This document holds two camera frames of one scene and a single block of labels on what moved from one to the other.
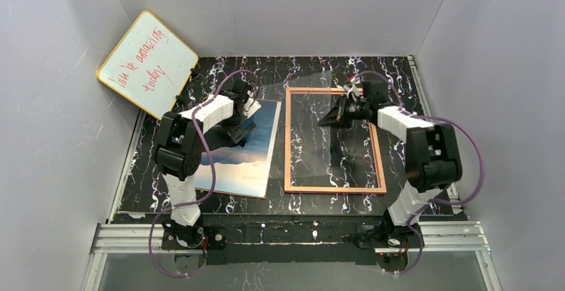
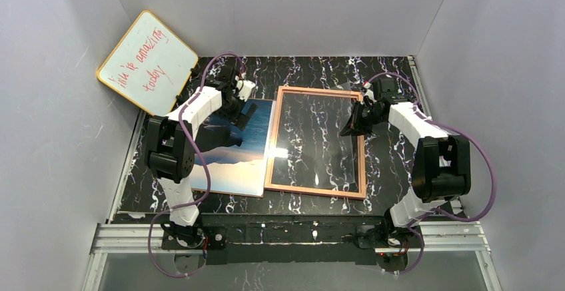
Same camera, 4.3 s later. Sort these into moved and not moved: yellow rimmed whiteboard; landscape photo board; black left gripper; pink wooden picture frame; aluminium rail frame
Moved: black left gripper; pink wooden picture frame
Not moved: yellow rimmed whiteboard; aluminium rail frame; landscape photo board
